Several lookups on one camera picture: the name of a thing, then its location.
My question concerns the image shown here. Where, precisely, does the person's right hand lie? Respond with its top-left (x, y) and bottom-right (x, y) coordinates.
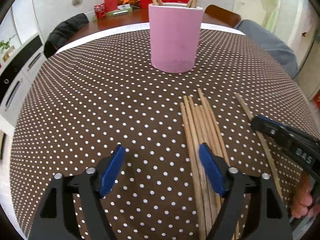
top-left (291, 172), bottom-right (319, 219)

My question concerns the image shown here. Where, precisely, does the brown polka dot tablecloth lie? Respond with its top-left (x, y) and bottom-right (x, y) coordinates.
top-left (10, 30), bottom-right (319, 239)

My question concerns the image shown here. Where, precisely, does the brown wooden chair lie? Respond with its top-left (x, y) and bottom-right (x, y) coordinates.
top-left (204, 4), bottom-right (241, 28)

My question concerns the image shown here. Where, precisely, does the white black sideboard cabinet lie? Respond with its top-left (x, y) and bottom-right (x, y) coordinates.
top-left (1, 33), bottom-right (46, 126)

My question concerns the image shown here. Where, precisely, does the pink cylindrical holder cup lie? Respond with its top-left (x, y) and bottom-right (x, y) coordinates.
top-left (148, 3), bottom-right (204, 74)

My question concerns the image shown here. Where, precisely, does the small green potted plant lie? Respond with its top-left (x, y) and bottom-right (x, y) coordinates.
top-left (0, 34), bottom-right (17, 62)

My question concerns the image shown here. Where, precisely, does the black jacket on chair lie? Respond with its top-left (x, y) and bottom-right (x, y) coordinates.
top-left (43, 13), bottom-right (89, 59)

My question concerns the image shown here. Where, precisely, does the red cola can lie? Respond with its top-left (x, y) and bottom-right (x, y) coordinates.
top-left (94, 3), bottom-right (106, 20)

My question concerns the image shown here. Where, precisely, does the green tray on table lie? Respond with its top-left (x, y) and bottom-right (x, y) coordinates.
top-left (105, 7), bottom-right (133, 17)

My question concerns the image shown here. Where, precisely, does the small red box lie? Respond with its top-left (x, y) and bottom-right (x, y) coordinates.
top-left (104, 0), bottom-right (118, 12)

